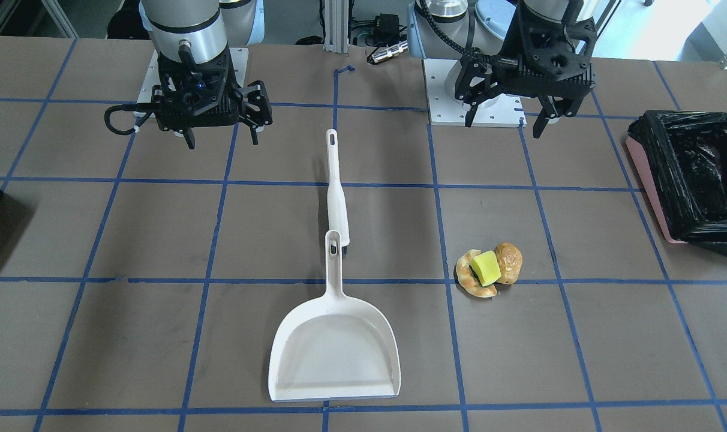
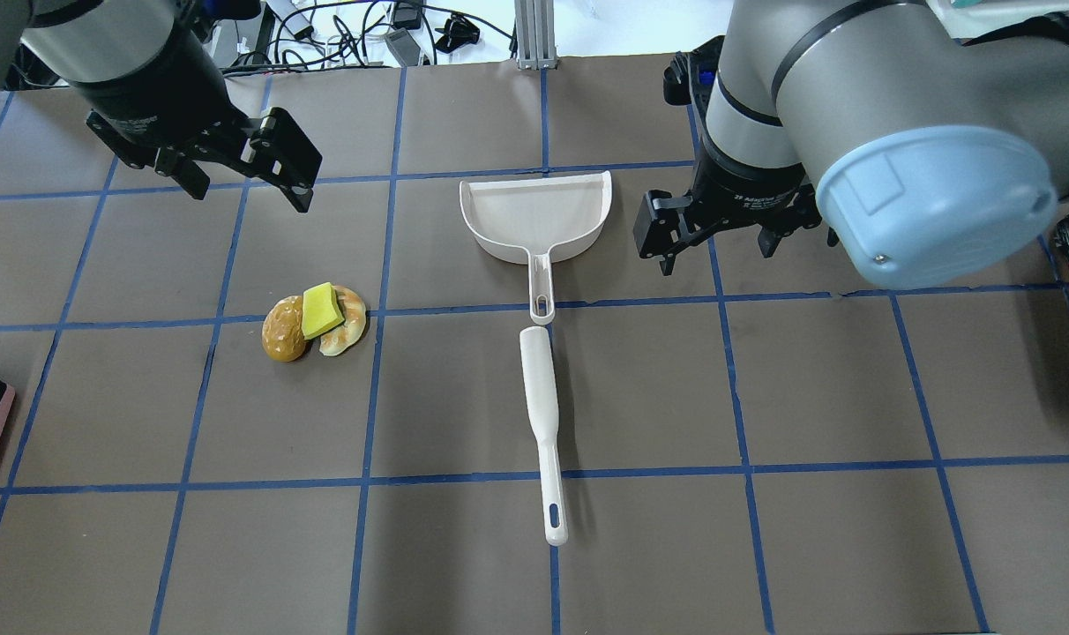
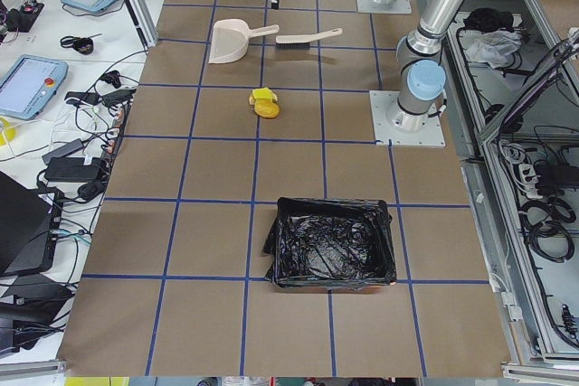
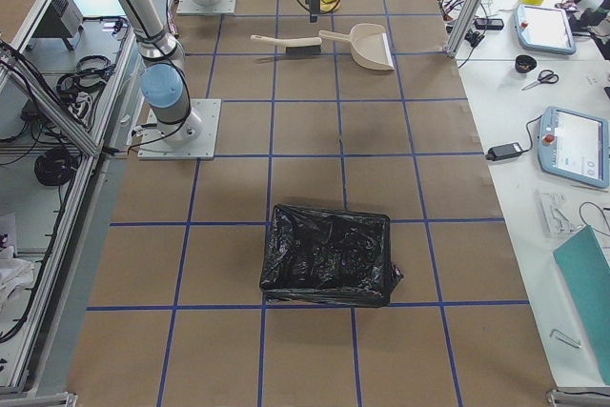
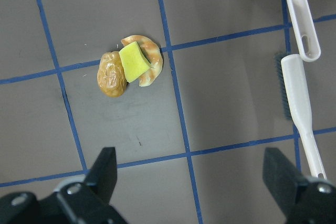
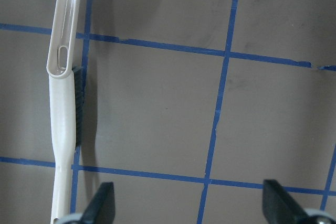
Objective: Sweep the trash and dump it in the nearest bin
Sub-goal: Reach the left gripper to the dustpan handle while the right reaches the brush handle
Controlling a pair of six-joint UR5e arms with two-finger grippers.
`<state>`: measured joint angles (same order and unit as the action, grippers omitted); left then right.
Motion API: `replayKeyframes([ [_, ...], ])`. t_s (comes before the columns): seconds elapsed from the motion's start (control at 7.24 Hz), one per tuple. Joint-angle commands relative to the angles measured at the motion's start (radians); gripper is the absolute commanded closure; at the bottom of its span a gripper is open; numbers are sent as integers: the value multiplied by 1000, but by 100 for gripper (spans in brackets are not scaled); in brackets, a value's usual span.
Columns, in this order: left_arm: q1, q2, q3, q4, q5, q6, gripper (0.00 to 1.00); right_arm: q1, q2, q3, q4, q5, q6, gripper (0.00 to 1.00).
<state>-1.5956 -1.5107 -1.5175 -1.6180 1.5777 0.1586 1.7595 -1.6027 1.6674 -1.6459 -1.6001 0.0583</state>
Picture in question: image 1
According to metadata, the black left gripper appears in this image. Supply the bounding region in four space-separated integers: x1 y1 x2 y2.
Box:
453 9 597 139

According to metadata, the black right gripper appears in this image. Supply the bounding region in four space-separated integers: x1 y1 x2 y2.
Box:
153 54 273 150

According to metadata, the white hand brush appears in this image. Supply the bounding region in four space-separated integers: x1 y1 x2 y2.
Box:
326 128 350 251

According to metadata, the yellow green sponge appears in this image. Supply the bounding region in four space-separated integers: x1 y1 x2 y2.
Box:
470 250 501 287

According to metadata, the torn bagel piece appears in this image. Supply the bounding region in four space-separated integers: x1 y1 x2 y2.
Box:
455 249 498 298

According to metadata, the white plastic dustpan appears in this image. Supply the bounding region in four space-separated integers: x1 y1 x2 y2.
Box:
267 230 402 402

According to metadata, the brown bread roll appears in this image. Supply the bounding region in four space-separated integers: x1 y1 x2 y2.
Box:
494 242 523 285

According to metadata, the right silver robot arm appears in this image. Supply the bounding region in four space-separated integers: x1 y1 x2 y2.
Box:
137 1 273 149

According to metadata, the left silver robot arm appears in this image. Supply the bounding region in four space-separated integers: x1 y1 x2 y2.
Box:
407 1 597 139

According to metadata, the pink bin with black bag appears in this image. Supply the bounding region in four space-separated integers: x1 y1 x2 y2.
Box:
627 110 727 257

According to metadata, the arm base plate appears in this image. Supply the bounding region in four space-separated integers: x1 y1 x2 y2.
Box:
422 58 526 127
136 47 249 103

